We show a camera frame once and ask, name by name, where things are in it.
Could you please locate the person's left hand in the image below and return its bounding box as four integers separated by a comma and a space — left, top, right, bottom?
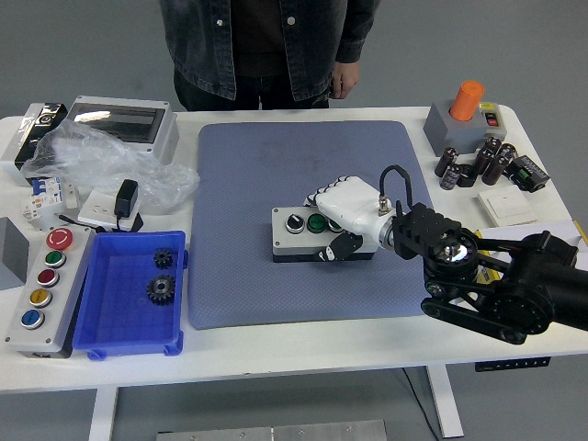
331, 62, 360, 100

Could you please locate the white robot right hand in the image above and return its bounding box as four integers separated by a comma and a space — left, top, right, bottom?
304, 175, 391, 265

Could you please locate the grey four-button control box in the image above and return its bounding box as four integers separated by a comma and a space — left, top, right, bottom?
270, 206, 379, 264

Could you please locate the grey five-button control box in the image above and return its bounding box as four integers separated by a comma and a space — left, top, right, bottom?
4, 225, 96, 359

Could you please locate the person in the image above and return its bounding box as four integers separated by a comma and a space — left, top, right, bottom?
158, 0, 382, 112

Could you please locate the grey square base block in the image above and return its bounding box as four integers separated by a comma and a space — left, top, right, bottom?
423, 99, 491, 155

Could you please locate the grey-blue padded mat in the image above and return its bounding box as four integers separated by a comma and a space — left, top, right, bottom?
187, 119, 442, 331

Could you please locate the orange cylinder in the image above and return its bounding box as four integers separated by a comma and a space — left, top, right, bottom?
448, 80, 485, 122

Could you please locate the white yellow-edged book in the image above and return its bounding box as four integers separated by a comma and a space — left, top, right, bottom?
472, 219, 588, 282

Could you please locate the black module green terminal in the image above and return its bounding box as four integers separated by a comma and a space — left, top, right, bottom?
507, 154, 551, 193

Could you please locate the grey distribution box clear lid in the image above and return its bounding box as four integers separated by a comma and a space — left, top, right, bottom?
63, 95, 180, 166

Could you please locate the large black gear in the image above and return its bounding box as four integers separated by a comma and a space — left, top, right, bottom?
145, 274, 178, 304

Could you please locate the white table leg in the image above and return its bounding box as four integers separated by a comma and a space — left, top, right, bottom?
424, 366, 465, 438
87, 387, 119, 441

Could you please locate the black table control panel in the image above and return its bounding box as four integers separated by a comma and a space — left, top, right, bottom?
475, 356, 551, 372

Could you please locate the black power adapter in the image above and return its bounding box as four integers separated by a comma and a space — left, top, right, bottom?
113, 178, 140, 221

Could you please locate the grey metal plate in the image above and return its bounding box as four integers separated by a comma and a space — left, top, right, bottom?
155, 419, 388, 441

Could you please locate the blue plastic bin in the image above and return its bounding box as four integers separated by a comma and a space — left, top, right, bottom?
72, 230, 190, 362

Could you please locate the clear plastic bag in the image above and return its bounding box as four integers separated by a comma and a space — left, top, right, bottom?
20, 119, 201, 210

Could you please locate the small white terminal module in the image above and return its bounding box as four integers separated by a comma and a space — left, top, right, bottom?
62, 179, 82, 213

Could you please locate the white blue circuit breaker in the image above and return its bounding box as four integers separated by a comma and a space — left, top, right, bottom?
18, 175, 65, 231

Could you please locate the white silver door lock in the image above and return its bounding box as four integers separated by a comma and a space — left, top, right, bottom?
0, 102, 69, 187

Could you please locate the grey metal block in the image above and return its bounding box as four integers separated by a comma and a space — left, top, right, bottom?
0, 216, 31, 291

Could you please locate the white wall switch panel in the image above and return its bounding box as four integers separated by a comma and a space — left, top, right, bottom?
476, 187, 537, 229

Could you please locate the white red-black switch box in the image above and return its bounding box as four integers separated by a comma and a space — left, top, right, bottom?
477, 101, 508, 141

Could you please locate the thin black cable under table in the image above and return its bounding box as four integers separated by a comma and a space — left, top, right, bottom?
401, 367, 445, 437

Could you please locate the white wall socket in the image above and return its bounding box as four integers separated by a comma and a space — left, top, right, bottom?
76, 188, 143, 233

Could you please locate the black adapter cord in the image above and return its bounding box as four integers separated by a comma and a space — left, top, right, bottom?
53, 212, 144, 234

